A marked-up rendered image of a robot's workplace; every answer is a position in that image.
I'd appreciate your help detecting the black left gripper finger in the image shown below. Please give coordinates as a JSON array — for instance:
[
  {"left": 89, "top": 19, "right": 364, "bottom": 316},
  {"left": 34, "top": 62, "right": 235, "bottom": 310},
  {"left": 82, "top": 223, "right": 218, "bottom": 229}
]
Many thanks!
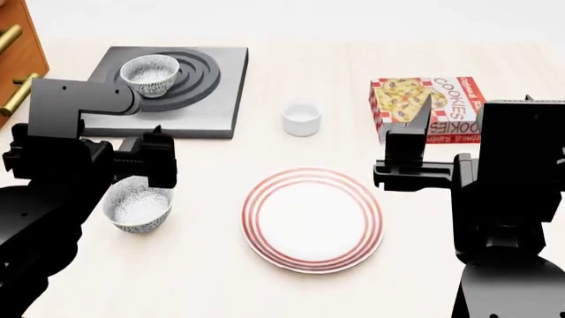
[
  {"left": 140, "top": 125, "right": 178, "bottom": 191},
  {"left": 1, "top": 122, "right": 30, "bottom": 182}
]

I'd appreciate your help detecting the patterned black white bowl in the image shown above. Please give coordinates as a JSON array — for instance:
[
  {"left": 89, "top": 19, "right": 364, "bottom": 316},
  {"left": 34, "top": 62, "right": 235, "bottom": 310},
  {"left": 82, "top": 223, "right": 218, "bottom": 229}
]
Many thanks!
[
  {"left": 102, "top": 175, "right": 176, "bottom": 235},
  {"left": 119, "top": 54, "right": 182, "bottom": 99}
]

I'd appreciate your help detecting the grey flat stove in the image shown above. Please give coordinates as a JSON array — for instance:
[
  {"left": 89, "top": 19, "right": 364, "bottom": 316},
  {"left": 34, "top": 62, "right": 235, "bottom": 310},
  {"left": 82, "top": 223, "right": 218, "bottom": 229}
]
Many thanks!
[{"left": 82, "top": 45, "right": 250, "bottom": 140}]

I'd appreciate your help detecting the dark round stove burner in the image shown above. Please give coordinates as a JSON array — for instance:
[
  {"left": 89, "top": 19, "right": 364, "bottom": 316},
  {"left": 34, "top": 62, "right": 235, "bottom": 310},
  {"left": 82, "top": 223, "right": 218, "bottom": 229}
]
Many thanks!
[{"left": 113, "top": 49, "right": 222, "bottom": 113}]

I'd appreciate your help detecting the white plate with red rings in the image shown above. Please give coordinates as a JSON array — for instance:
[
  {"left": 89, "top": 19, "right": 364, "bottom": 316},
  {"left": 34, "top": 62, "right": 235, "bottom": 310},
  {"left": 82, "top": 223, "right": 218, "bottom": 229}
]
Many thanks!
[{"left": 240, "top": 166, "right": 386, "bottom": 275}]

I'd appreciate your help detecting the red cookies box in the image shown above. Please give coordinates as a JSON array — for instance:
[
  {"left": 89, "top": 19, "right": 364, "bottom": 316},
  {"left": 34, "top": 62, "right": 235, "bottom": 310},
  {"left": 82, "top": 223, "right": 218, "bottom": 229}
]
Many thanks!
[{"left": 369, "top": 76, "right": 488, "bottom": 146}]

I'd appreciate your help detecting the wooden cabinet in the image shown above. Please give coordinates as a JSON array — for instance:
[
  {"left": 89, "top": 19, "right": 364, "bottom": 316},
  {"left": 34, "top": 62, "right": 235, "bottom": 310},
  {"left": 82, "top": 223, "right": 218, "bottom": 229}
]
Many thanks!
[{"left": 0, "top": 0, "right": 51, "bottom": 131}]

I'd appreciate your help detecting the small white ramekin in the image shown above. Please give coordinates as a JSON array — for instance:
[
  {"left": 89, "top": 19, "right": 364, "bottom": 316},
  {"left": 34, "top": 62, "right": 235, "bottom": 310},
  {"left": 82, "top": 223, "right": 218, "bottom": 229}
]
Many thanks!
[{"left": 280, "top": 96, "right": 324, "bottom": 138}]

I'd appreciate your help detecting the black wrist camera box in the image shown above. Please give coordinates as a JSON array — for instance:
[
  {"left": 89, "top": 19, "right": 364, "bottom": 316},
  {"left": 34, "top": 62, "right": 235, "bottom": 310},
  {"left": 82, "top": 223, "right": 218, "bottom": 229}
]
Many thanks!
[{"left": 476, "top": 98, "right": 565, "bottom": 188}]

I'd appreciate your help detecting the brass cabinet handle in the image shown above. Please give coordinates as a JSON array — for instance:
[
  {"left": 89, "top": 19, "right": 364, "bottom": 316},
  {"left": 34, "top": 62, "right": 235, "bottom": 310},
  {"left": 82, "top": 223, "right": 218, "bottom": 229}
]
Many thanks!
[
  {"left": 0, "top": 23, "right": 24, "bottom": 55},
  {"left": 0, "top": 72, "right": 43, "bottom": 117}
]

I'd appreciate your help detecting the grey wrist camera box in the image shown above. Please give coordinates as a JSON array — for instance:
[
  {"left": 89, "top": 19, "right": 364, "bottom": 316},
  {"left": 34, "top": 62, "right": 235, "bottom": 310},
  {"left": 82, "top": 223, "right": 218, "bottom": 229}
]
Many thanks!
[{"left": 26, "top": 78, "right": 143, "bottom": 140}]

